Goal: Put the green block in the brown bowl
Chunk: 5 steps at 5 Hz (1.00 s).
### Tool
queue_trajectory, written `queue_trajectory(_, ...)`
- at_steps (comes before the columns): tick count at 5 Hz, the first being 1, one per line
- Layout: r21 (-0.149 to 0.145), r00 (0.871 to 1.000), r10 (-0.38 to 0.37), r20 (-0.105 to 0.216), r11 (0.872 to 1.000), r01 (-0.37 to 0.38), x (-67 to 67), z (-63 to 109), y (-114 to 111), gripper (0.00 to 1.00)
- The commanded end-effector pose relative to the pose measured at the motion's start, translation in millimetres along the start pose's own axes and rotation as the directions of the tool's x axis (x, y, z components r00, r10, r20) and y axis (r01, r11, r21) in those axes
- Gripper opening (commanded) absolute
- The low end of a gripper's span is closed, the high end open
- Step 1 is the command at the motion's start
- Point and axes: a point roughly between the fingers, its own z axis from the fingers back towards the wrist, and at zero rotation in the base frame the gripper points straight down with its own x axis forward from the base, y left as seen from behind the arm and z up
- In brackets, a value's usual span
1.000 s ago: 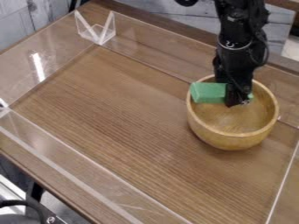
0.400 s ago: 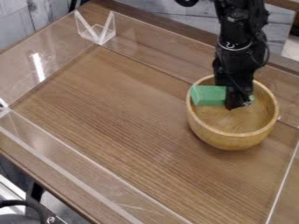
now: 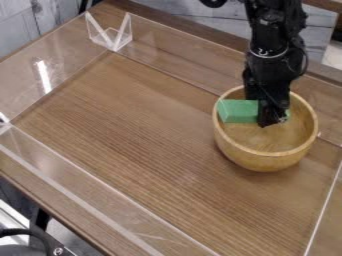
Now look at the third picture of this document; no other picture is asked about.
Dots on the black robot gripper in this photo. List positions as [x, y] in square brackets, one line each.
[268, 77]

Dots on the green rectangular block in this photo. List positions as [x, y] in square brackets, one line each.
[238, 111]

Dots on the black metal base bracket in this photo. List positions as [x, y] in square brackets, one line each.
[55, 248]

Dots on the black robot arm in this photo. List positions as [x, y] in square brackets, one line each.
[277, 22]

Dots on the brown wooden bowl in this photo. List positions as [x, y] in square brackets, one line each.
[273, 148]

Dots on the black table leg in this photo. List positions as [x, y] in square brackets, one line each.
[40, 219]

